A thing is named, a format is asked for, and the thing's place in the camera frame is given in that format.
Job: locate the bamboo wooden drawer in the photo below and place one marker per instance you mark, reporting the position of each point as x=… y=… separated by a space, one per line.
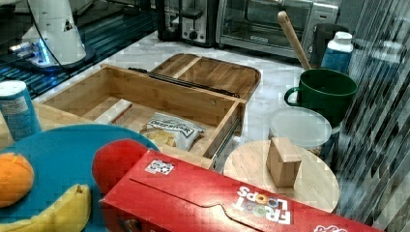
x=218 y=113

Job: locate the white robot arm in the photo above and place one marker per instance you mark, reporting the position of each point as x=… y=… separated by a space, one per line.
x=53 y=34

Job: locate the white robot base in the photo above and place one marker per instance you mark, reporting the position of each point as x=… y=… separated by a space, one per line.
x=48 y=53

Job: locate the white chips bag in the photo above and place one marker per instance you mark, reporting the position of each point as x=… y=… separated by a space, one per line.
x=172 y=131

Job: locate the dark wooden cutting board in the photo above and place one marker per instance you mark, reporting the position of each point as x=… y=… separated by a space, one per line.
x=238 y=81

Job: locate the red Froot Loops box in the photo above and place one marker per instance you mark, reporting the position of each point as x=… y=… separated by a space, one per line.
x=163 y=194

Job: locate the silver black toaster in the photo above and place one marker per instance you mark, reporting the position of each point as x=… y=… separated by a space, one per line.
x=198 y=20

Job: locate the silver toaster oven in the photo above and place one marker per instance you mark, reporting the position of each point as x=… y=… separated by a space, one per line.
x=253 y=24

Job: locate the red apple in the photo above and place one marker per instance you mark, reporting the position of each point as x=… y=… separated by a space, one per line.
x=113 y=160

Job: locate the clear plastic lidded container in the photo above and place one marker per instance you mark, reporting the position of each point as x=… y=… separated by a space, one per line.
x=303 y=127

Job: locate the green mug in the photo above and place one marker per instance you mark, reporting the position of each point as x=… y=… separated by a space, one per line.
x=326 y=92

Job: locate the round wooden lid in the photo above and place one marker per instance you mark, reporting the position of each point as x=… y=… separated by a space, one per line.
x=278 y=166

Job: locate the white blue supplement bottle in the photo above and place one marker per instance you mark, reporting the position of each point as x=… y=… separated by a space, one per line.
x=338 y=53

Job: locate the teal plate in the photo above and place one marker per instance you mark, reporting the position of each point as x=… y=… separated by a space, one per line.
x=62 y=158

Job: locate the yellow banana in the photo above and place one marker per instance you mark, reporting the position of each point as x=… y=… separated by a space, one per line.
x=69 y=213

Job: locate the blue cylindrical canister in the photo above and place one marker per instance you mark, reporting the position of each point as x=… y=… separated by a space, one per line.
x=17 y=109

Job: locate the orange fruit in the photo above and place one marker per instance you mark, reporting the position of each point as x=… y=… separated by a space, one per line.
x=16 y=178

